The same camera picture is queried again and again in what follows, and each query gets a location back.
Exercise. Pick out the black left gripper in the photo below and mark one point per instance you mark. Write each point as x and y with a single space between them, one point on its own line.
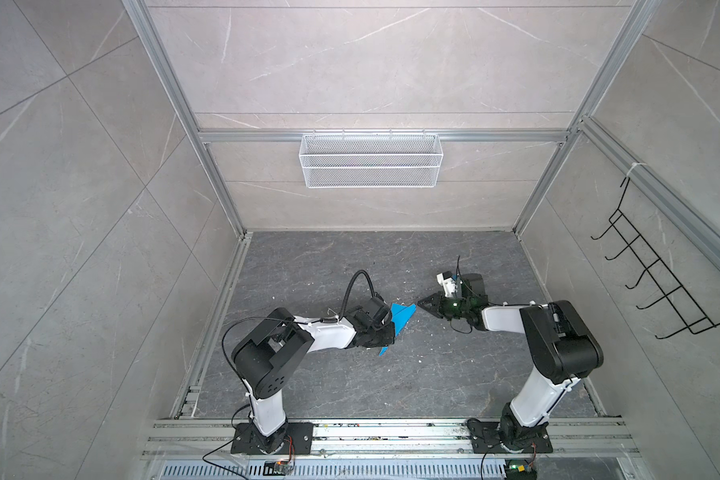
390 339

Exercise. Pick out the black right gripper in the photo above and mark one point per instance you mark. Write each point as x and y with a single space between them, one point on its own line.
438 305

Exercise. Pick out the blue square paper sheet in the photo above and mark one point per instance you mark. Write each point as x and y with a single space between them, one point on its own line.
401 315

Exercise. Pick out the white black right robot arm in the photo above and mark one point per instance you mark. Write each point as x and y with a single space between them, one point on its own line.
562 348

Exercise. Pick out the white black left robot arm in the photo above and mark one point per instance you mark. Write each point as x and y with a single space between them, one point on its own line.
268 356

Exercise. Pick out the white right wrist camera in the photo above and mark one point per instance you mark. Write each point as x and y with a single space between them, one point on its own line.
450 284

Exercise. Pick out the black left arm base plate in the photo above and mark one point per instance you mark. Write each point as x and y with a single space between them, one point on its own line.
271 438

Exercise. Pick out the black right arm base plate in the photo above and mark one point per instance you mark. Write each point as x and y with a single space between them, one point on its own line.
506 436

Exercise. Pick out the white wire mesh basket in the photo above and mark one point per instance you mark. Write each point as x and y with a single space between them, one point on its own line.
391 160

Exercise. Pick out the aluminium frame rail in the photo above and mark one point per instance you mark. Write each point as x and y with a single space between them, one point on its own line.
186 403

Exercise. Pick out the aluminium front rail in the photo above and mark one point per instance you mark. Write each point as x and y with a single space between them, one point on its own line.
602 437

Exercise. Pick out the black wire hook rack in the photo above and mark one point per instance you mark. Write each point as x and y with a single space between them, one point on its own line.
671 291

